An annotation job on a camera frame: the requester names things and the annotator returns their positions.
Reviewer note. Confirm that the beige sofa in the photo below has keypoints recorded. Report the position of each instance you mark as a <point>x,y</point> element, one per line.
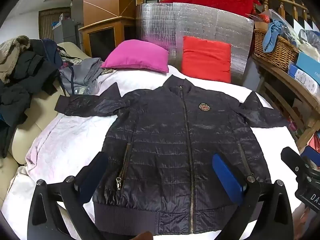
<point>37,110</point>

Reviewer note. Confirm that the grey metal cabinet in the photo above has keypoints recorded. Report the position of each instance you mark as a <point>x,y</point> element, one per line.
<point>66,31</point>

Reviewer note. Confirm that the dark quilted zip jacket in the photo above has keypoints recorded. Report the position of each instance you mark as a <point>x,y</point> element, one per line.
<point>162,142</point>

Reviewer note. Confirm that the pile of dark coats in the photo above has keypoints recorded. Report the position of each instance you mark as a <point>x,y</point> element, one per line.
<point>22,80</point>

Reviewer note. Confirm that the wooden bench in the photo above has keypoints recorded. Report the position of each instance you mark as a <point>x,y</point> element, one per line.
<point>287,85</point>

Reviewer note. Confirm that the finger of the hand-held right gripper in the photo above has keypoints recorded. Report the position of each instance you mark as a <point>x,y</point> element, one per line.
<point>291,156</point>

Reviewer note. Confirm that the silver foil insulation mat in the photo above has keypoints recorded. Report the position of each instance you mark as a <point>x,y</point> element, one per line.
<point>200,20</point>

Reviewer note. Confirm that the clear plastic bag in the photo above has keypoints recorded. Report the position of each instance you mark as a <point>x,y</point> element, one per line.
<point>86,89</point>

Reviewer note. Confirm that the red pillow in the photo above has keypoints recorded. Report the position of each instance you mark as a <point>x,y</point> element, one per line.
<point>206,57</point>

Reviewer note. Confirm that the blue cloth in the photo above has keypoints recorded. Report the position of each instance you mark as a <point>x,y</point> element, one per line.
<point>273,33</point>

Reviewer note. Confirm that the wicker basket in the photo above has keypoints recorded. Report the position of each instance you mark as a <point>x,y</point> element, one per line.
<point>282,52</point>

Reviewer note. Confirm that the pink pillow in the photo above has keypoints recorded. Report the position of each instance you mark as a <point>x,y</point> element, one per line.
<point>136,56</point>

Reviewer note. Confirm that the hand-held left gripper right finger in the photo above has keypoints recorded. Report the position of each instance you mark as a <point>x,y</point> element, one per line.
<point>228,180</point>

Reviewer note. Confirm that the wooden glass-door cabinet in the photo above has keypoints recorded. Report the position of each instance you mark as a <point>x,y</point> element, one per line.
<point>100,40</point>

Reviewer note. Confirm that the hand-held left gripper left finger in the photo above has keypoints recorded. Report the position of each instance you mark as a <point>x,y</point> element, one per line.
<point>91,180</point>

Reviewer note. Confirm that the white patterned box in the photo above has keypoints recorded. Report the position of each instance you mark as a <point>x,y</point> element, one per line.
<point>303,80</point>

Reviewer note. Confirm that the grey folded clothes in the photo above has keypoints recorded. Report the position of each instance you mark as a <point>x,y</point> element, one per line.
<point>80,73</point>

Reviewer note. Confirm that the white bed blanket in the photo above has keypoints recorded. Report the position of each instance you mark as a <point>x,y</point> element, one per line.
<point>62,135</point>

